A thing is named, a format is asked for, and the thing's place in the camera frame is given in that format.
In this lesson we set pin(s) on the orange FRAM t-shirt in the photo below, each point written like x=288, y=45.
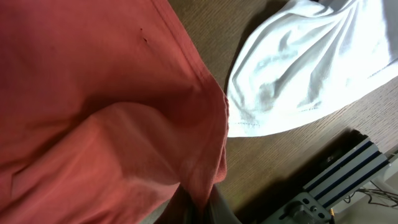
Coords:
x=106, y=110

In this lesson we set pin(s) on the white t-shirt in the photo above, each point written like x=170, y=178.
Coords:
x=308, y=60

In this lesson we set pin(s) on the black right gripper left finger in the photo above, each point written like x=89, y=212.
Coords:
x=180, y=209

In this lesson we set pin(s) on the black mounting bracket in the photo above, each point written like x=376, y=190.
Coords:
x=302, y=209

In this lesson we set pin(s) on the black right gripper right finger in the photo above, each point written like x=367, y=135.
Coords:
x=217, y=210

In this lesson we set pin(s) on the aluminium extrusion rail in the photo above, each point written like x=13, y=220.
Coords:
x=346, y=175

